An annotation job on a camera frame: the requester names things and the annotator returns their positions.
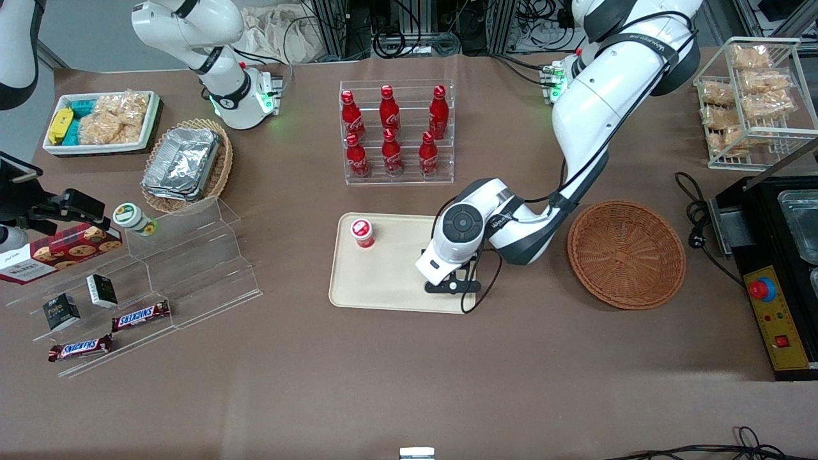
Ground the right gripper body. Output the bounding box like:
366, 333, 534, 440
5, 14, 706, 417
0, 151, 49, 254

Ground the cream plastic tray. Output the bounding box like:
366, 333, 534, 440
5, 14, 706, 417
328, 212, 479, 315

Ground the oval light wicker basket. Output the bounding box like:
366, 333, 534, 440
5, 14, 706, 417
141, 118, 235, 215

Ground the round brown wicker basket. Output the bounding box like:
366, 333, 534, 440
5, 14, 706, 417
567, 200, 687, 311

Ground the red tartan cookie box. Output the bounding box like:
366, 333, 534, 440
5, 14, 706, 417
0, 222, 123, 286

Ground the white rectangular snack bin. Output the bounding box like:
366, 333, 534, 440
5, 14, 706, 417
42, 90, 162, 157

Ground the green white yoghurt cup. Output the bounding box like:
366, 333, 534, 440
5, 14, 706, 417
112, 203, 158, 238

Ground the clear bag of rice crackers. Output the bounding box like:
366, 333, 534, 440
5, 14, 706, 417
96, 92, 151, 142
79, 109, 123, 146

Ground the yellow snack packet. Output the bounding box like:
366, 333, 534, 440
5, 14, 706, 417
48, 107, 75, 145

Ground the small cup with red lid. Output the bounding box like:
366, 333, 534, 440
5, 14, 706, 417
350, 218, 377, 249

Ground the small black box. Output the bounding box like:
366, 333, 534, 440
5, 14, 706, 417
86, 273, 120, 309
42, 293, 82, 332

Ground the clear acrylic bottle rack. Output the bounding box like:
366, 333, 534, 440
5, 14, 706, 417
339, 79, 456, 187

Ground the red cola bottle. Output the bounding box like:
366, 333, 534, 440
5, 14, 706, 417
419, 131, 442, 178
346, 132, 372, 179
382, 128, 405, 177
429, 85, 449, 141
380, 85, 401, 135
341, 90, 367, 142

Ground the aluminium foil container stack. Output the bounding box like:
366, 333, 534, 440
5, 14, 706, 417
141, 126, 222, 203

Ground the Snickers chocolate bar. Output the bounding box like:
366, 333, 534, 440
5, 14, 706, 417
47, 333, 114, 364
111, 300, 172, 334

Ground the clear acrylic stepped shelf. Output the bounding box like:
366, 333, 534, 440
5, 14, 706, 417
5, 194, 263, 379

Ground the cream cloth bag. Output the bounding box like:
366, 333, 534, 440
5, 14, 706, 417
239, 4, 328, 65

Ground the bagged fried snack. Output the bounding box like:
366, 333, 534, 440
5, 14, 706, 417
706, 126, 753, 158
740, 93, 797, 122
730, 44, 773, 71
699, 80, 737, 107
700, 105, 743, 132
740, 69, 797, 98

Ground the black appliance with yellow panel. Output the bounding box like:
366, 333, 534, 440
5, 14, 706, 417
708, 137, 818, 382

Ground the metal pan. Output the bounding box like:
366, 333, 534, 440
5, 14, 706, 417
776, 190, 818, 266

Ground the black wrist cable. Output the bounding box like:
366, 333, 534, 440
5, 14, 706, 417
459, 246, 505, 315

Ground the black power cable with plug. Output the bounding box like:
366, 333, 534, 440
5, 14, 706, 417
675, 171, 746, 286

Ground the aluminium frame rack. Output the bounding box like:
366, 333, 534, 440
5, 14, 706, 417
305, 0, 520, 59

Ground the black floor cable bundle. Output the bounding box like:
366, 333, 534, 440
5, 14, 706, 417
604, 426, 818, 460

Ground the white wire rack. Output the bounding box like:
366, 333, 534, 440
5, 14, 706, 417
693, 36, 818, 172

